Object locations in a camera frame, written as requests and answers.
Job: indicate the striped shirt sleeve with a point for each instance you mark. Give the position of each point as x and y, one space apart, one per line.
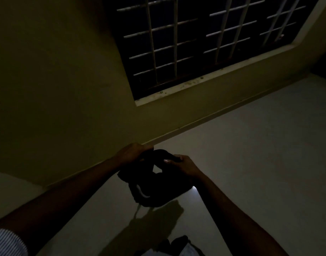
7 242

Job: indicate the person's left fingers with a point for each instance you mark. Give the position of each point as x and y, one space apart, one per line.
146 147

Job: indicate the person's legs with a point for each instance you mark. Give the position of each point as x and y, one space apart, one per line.
173 247

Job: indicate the person's right forearm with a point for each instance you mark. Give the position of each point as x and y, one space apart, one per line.
233 218

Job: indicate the black cloth garment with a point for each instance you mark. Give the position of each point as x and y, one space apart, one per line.
155 181

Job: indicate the person's left hand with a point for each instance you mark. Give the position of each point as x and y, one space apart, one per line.
131 154

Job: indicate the window with white metal grille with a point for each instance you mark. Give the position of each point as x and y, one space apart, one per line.
205 37

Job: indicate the person's left forearm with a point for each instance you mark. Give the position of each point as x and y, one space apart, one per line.
56 201

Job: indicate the person's right hand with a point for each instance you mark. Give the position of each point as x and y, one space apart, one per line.
184 165

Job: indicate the person's right fingers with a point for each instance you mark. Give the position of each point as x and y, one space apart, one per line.
174 159

